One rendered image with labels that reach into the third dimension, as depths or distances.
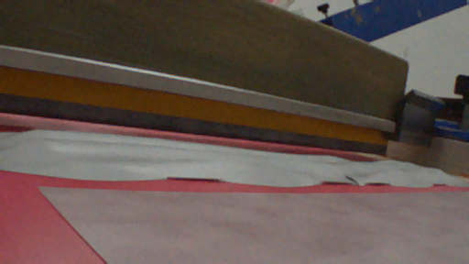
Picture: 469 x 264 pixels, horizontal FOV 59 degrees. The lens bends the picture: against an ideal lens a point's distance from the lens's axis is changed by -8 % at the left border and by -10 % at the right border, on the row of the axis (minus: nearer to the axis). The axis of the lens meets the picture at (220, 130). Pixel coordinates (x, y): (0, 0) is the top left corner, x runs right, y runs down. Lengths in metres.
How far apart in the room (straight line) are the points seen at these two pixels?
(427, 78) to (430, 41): 0.20
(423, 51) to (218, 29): 2.29
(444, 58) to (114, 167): 2.38
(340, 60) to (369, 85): 0.05
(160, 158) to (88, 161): 0.04
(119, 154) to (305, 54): 0.20
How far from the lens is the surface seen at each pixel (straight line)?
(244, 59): 0.31
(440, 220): 0.20
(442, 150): 0.50
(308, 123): 0.37
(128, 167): 0.16
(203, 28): 0.29
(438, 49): 2.52
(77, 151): 0.17
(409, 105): 0.45
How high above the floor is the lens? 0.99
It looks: 4 degrees down
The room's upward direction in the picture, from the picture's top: 10 degrees clockwise
